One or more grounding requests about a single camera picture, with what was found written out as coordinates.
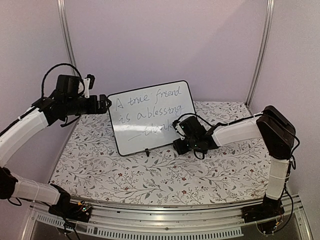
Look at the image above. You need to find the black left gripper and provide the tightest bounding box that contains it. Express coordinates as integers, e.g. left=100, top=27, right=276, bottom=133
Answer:
left=65, top=93, right=112, bottom=116

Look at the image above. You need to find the white whiteboard black frame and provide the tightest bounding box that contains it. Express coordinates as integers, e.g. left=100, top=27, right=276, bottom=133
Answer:
left=107, top=80, right=195, bottom=156

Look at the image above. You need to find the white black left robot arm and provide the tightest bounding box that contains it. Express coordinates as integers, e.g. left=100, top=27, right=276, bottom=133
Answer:
left=0, top=94, right=112, bottom=217

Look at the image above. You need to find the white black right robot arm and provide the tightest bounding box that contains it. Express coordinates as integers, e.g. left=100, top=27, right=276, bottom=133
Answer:
left=172, top=105, right=298, bottom=218

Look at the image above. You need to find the black whiteboard stand foot left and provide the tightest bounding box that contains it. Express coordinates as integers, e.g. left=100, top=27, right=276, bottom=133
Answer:
left=145, top=148, right=150, bottom=157

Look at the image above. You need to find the floral patterned table mat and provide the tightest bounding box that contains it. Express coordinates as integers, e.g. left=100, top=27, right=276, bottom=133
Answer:
left=50, top=114, right=271, bottom=206

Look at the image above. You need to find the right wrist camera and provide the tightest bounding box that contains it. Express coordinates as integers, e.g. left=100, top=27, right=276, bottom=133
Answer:
left=172, top=116, right=207, bottom=139

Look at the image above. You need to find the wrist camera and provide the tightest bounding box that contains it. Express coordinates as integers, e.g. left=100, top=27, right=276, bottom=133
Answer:
left=172, top=116, right=207, bottom=139
left=83, top=74, right=95, bottom=99

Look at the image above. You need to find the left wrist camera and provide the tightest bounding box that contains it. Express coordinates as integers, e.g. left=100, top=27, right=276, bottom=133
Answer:
left=83, top=74, right=95, bottom=99

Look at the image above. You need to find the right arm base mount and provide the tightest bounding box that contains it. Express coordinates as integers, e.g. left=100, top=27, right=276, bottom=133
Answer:
left=241, top=195, right=285, bottom=235

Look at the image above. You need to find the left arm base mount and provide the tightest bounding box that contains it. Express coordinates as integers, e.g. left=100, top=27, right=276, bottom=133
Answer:
left=48, top=184, right=92, bottom=223

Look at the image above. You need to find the left aluminium corner post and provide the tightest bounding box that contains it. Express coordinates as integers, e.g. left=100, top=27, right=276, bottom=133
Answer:
left=56, top=0, right=77, bottom=67

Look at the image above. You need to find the aluminium corner post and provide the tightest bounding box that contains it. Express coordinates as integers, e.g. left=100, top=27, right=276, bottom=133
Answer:
left=245, top=0, right=275, bottom=108
left=56, top=0, right=77, bottom=67

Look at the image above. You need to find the right aluminium corner post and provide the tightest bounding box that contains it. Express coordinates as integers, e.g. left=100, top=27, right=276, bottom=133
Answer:
left=245, top=0, right=275, bottom=108

